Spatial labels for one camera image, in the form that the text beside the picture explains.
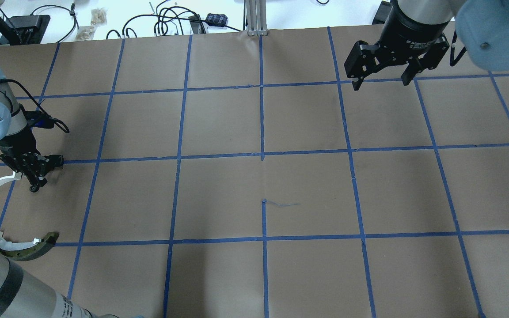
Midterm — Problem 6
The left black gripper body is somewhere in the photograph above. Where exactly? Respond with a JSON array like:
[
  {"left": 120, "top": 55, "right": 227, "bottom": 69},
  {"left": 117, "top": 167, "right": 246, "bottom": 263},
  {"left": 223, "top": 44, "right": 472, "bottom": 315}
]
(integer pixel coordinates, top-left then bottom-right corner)
[{"left": 0, "top": 132, "right": 54, "bottom": 179}]

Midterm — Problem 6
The aluminium frame post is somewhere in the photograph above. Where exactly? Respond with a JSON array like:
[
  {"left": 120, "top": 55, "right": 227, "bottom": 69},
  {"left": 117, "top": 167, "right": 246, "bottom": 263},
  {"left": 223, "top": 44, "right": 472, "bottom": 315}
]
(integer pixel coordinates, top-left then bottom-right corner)
[{"left": 243, "top": 0, "right": 268, "bottom": 36}]

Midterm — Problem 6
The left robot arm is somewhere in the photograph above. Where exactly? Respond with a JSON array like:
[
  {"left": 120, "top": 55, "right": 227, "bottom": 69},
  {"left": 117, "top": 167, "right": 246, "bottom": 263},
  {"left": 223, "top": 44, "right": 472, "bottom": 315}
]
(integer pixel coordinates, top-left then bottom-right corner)
[{"left": 0, "top": 69, "right": 96, "bottom": 318}]

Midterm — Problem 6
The dark green brake shoe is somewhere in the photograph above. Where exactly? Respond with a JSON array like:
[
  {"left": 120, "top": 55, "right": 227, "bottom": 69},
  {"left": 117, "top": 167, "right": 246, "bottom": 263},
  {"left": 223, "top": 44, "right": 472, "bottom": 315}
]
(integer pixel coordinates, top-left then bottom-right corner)
[{"left": 0, "top": 232, "right": 59, "bottom": 261}]

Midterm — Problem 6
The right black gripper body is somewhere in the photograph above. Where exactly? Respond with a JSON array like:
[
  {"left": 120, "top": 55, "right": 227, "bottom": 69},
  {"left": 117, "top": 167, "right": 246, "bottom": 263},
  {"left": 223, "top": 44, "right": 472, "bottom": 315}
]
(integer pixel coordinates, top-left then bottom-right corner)
[{"left": 344, "top": 0, "right": 451, "bottom": 80}]

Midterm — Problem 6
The black device on stand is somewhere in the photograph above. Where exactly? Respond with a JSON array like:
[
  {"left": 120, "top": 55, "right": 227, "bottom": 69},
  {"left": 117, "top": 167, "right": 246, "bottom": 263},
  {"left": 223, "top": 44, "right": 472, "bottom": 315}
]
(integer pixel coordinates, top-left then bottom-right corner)
[{"left": 0, "top": 13, "right": 51, "bottom": 45}]

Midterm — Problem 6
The small black plastic part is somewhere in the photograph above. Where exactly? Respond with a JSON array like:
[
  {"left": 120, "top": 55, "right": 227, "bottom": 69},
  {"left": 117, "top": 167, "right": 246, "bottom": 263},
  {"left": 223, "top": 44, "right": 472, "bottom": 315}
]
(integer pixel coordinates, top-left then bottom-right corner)
[{"left": 49, "top": 155, "right": 64, "bottom": 169}]

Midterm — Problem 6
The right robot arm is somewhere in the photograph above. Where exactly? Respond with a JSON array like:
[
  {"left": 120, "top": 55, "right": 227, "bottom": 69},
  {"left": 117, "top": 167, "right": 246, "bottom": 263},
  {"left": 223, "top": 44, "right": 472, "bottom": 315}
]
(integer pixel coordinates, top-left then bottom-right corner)
[{"left": 344, "top": 0, "right": 509, "bottom": 91}]

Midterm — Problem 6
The black cable bundle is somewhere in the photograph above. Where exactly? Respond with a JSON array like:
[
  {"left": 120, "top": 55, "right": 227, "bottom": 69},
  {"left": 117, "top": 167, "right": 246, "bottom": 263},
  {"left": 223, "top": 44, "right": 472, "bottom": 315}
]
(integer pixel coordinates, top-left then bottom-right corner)
[{"left": 29, "top": 0, "right": 242, "bottom": 42}]

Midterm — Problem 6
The blue checkered adapter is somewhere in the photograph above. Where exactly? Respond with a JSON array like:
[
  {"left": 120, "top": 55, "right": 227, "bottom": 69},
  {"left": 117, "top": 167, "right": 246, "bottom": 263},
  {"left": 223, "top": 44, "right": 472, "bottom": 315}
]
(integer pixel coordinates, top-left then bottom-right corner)
[{"left": 205, "top": 13, "right": 228, "bottom": 27}]

